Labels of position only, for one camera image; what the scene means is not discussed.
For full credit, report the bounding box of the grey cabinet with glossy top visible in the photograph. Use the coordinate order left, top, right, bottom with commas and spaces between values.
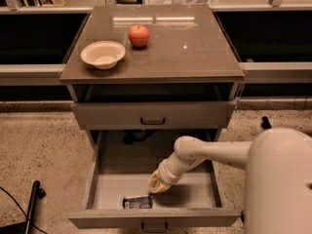
60, 5, 244, 144

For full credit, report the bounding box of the grey metal railing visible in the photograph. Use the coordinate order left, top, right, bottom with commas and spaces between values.
0, 0, 312, 87

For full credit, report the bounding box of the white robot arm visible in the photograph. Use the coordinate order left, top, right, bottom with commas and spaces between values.
148, 128, 312, 234

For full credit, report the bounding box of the closed grey top drawer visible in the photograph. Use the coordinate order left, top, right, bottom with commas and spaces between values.
71, 101, 235, 130

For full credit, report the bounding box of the red apple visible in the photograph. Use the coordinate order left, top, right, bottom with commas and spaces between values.
128, 24, 149, 48

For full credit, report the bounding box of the grey drawer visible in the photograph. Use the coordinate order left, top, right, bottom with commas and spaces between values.
68, 131, 240, 233
71, 101, 235, 130

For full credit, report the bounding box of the white paper bowl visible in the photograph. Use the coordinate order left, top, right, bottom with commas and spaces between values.
80, 41, 126, 70

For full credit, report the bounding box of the black cable on floor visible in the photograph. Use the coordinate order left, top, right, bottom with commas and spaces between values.
0, 187, 42, 234

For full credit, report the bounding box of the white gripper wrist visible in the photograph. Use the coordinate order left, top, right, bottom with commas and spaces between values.
148, 158, 187, 194

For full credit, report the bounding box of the black stand leg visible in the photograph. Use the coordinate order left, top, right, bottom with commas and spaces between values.
261, 116, 272, 130
23, 180, 48, 234

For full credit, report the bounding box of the black stand leg right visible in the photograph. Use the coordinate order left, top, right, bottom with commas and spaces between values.
261, 116, 272, 130

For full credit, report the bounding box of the black stand leg left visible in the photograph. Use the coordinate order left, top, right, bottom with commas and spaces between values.
23, 180, 48, 234

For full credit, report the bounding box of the blue rxbar wrapper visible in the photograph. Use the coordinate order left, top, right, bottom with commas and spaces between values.
123, 195, 153, 209

